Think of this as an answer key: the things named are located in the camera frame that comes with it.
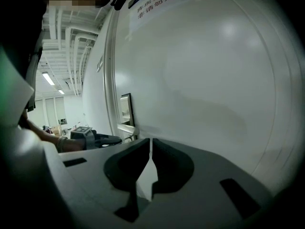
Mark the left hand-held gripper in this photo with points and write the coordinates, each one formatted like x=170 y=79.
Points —
x=82 y=133

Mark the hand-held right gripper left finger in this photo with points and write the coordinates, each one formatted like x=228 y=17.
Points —
x=128 y=166

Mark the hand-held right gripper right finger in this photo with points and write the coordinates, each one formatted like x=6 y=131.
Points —
x=174 y=168

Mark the white door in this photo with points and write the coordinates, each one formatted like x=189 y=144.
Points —
x=202 y=80

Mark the person's left forearm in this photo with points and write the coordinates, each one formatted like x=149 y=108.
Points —
x=43 y=135

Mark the white paper sign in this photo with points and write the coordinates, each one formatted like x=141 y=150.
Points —
x=155 y=8

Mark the person's left hand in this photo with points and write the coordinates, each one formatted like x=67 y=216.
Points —
x=75 y=145

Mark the small cardboard box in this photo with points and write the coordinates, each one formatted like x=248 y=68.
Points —
x=56 y=130

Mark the short ceiling light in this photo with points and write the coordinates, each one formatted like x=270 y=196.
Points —
x=61 y=91

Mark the long ceiling light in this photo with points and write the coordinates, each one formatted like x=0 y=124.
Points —
x=48 y=78

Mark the white ceiling pipes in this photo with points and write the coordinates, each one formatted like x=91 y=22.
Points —
x=71 y=51

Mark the person's black shirt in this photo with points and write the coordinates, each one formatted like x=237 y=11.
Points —
x=21 y=32

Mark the small wall sign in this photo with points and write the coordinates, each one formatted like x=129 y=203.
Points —
x=99 y=64

